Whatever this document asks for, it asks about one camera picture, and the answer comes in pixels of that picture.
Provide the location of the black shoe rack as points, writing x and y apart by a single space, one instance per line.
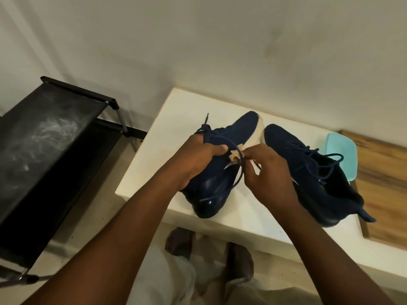
47 130

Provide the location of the person's left forearm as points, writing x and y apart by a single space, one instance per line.
105 250

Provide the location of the person's right foot grey sock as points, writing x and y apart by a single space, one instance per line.
240 262

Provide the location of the brown wooden board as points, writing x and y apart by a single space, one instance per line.
384 193

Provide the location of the person's left foot grey sock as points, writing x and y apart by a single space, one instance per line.
179 242

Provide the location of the person's right hand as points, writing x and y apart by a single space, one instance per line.
273 181

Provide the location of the person's left hand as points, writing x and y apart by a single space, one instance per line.
190 161

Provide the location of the light blue plastic container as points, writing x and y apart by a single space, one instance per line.
340 146

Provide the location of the beige cleaning cloth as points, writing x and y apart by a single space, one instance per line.
234 154

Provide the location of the person's foot grey sock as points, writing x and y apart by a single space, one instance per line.
240 262
179 242

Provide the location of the person's right forearm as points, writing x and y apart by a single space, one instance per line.
330 257

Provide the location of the white shorts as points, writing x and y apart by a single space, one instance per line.
165 282

